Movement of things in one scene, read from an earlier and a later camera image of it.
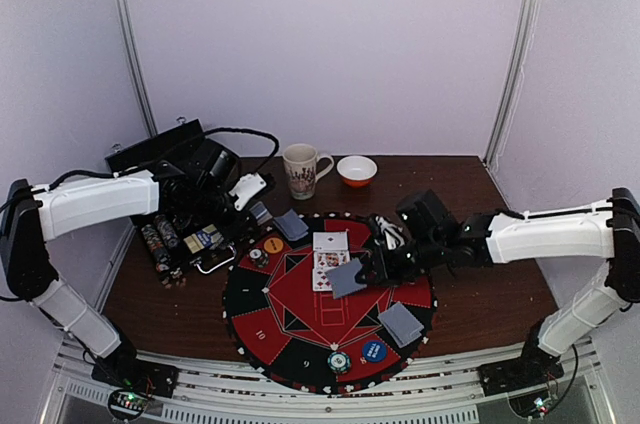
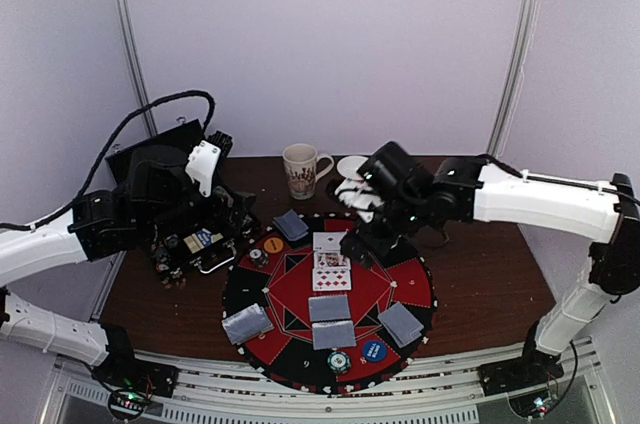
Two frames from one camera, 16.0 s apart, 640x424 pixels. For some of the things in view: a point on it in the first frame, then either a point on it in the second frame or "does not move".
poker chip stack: (258, 257) does not move
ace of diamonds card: (330, 241) does not move
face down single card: (342, 278) -> (329, 308)
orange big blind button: (273, 245) does not move
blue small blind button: (374, 350) does not move
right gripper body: (379, 261) -> (365, 237)
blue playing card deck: (260, 213) -> (247, 324)
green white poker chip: (339, 362) does not move
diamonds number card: (321, 280) does not move
